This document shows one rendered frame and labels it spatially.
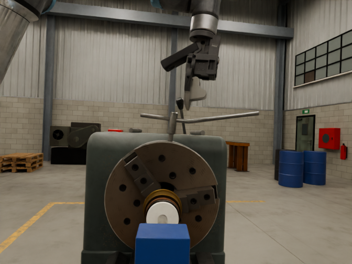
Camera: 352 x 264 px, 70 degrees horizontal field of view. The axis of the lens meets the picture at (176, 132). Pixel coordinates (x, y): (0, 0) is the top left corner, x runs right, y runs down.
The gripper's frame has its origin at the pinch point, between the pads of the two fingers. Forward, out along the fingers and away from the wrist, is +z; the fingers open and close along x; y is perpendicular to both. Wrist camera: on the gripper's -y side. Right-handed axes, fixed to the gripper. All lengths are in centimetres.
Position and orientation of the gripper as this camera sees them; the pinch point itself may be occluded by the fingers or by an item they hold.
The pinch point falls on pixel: (185, 105)
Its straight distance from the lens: 71.3
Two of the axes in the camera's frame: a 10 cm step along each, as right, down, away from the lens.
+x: 1.7, 0.3, 9.8
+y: 9.8, 1.3, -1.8
